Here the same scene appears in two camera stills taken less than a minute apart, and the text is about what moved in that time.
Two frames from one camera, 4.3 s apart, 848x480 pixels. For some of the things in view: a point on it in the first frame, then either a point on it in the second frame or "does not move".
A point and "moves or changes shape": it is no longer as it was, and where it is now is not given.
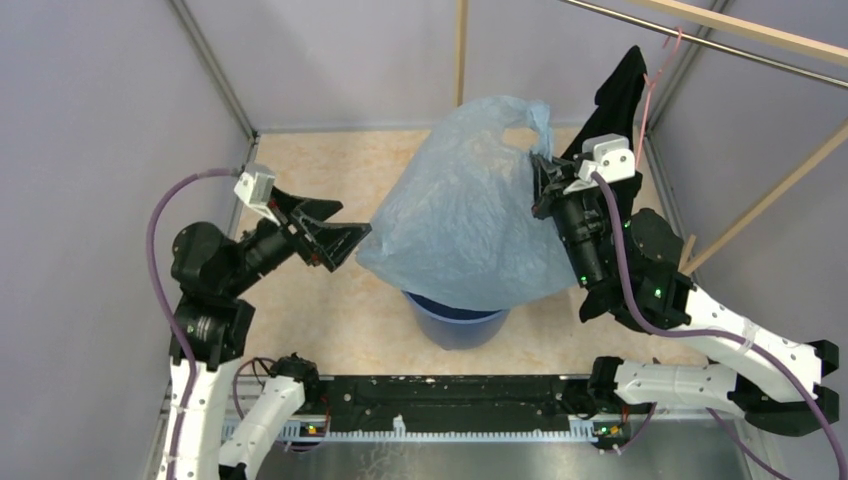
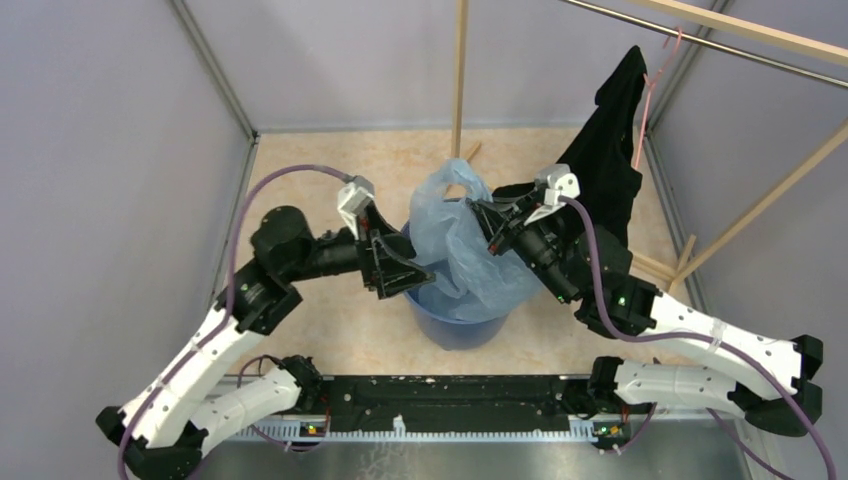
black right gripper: x=552 y=177 → x=512 y=227
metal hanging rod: x=721 y=48 does not move
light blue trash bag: x=458 y=223 moves or changes shape
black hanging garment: x=616 y=114 does not move
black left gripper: x=335 y=240 → x=392 y=273
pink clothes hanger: x=651 y=83 does not move
